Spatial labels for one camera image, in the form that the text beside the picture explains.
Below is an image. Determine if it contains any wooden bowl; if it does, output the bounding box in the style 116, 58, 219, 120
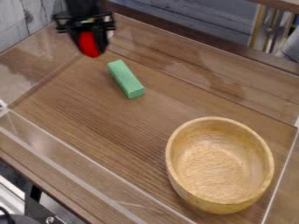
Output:
164, 116, 275, 214

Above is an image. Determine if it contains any black cable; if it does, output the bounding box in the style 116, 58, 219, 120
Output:
0, 206, 16, 224

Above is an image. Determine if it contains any red strawberry toy fruit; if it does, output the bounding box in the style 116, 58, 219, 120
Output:
79, 31, 100, 58

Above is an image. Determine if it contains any clear acrylic tray wall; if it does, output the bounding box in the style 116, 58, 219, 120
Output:
0, 104, 197, 224

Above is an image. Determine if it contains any green rectangular block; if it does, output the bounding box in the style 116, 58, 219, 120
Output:
107, 59, 146, 99

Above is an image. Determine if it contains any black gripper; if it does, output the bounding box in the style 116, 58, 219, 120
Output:
52, 0, 116, 54

